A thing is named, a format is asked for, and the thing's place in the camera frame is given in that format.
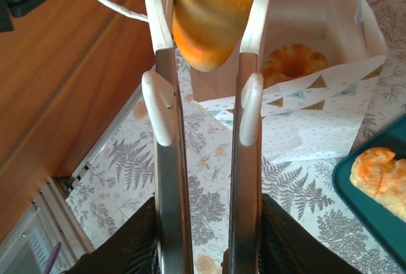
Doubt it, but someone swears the floral tablecloth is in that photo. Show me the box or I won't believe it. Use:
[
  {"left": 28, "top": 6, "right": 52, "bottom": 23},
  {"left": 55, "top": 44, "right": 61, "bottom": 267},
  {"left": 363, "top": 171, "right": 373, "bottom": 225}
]
[{"left": 65, "top": 0, "right": 406, "bottom": 274}]

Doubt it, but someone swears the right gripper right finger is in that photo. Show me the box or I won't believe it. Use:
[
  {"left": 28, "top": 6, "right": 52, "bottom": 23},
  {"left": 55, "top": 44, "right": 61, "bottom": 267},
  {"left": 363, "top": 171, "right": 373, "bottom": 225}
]
[{"left": 226, "top": 0, "right": 274, "bottom": 274}]

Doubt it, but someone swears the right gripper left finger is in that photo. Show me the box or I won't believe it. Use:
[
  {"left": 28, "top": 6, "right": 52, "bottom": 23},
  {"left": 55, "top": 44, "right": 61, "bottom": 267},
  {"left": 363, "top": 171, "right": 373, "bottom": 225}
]
[{"left": 141, "top": 0, "right": 194, "bottom": 274}]

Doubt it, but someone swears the white paper bag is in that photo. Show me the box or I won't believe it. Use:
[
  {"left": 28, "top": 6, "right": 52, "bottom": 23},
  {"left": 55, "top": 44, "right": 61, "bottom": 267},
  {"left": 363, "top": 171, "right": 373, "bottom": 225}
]
[{"left": 75, "top": 0, "right": 388, "bottom": 164}]

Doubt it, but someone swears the ring-shaped fake bread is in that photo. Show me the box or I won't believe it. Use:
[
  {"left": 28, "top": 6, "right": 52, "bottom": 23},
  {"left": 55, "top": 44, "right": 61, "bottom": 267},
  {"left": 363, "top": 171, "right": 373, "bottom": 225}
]
[{"left": 261, "top": 43, "right": 329, "bottom": 88}]

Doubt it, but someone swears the aluminium table edge trim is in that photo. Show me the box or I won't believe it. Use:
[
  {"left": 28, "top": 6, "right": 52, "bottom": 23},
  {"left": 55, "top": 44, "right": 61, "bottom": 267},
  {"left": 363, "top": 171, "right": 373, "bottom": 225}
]
[{"left": 65, "top": 85, "right": 147, "bottom": 192}]

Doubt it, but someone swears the yellow striped croissant bread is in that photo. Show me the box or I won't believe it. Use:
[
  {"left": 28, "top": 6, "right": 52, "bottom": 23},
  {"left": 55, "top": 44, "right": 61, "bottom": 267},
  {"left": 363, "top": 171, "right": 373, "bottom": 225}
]
[{"left": 173, "top": 0, "right": 261, "bottom": 72}]

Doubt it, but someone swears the scored loaf fake bread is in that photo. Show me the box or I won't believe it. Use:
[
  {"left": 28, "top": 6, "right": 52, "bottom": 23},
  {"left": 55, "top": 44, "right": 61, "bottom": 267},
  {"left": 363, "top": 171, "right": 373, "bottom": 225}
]
[{"left": 350, "top": 147, "right": 406, "bottom": 216}]

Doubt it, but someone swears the dark teal tray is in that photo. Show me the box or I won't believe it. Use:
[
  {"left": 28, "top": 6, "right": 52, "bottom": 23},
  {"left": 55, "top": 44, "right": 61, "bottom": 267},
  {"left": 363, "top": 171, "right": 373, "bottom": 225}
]
[{"left": 332, "top": 115, "right": 406, "bottom": 264}]

